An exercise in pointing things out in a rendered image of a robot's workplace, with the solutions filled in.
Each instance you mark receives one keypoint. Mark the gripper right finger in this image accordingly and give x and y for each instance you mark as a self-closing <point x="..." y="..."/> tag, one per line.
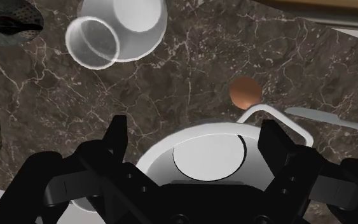
<point x="302" y="176"/>

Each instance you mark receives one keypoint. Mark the white bowl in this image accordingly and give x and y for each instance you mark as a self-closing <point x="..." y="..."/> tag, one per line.
<point x="141" y="28"/>

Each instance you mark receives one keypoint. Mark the copper round ball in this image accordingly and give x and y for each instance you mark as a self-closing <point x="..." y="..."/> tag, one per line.
<point x="245" y="92"/>

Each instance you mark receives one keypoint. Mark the grey knife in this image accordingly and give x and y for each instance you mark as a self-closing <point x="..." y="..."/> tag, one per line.
<point x="327" y="118"/>

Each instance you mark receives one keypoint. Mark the clear glass cup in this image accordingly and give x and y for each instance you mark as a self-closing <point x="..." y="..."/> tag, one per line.
<point x="92" y="42"/>

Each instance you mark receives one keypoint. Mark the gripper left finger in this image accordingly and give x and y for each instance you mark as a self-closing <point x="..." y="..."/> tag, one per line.
<point x="73" y="183"/>

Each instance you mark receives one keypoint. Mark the dark speckled grey bowl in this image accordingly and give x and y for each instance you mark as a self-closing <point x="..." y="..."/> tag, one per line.
<point x="8" y="23"/>

